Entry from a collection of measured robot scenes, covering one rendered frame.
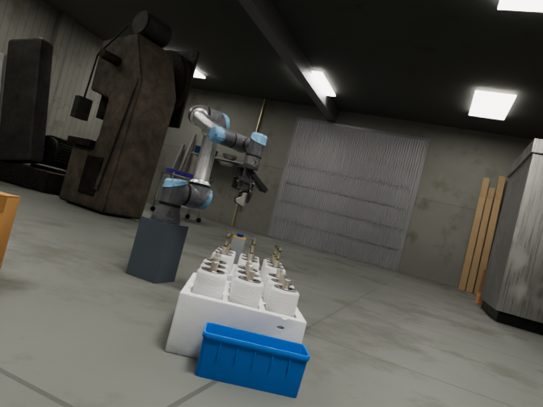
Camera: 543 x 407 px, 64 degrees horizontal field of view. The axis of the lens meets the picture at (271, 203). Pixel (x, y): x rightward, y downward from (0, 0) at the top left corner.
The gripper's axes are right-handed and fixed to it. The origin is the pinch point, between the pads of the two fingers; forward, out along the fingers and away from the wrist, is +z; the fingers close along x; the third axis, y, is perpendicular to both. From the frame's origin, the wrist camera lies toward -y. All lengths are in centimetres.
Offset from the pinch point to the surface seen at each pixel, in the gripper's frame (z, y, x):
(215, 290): 24, 29, 59
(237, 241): 17.7, -14.4, -26.1
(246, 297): 24, 20, 64
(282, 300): 22, 10, 68
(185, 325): 36, 35, 61
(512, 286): 3, -346, -80
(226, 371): 41, 27, 78
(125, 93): -85, 21, -355
